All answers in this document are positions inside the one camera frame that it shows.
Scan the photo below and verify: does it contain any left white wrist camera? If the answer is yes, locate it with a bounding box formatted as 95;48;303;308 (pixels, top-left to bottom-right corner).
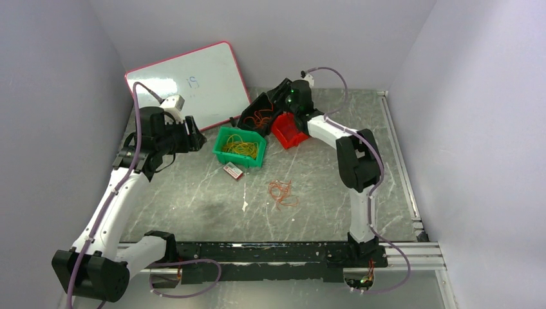
160;95;185;124

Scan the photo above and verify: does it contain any small red white box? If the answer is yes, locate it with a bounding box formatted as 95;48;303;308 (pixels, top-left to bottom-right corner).
223;162;244;180

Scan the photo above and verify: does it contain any green plastic bin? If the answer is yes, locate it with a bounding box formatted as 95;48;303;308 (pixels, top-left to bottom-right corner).
212;127;267;168

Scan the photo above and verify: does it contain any red plastic bin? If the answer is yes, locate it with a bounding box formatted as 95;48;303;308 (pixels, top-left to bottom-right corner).
270;113;309;149

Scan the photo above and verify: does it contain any black plastic bin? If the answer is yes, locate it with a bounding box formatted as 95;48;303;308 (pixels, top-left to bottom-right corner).
237;93;282;137

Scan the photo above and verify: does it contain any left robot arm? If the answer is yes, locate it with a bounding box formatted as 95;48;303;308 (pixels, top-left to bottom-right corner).
52;106;207;303

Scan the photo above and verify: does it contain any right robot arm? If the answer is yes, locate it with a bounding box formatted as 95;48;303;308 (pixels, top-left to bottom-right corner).
266;79;384;267

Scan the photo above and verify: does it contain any yellow wire coil in bin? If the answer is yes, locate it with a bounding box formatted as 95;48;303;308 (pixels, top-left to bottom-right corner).
221;134;259;160

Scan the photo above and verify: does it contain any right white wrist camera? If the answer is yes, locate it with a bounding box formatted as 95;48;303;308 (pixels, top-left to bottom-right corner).
300;70;315;88

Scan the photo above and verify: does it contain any pink framed whiteboard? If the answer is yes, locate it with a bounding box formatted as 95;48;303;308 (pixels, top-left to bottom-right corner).
125;41;250;131

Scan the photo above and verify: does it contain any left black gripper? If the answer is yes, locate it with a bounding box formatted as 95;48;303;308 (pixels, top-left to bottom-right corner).
156;115;207;155

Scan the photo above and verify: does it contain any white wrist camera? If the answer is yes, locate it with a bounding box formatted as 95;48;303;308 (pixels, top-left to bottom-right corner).
300;70;315;88
160;95;185;124

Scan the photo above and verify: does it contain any aluminium frame rail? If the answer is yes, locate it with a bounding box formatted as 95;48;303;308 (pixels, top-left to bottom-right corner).
70;241;447;274

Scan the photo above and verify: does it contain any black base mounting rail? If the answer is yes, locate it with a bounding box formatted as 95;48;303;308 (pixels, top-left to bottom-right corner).
159;241;388;284

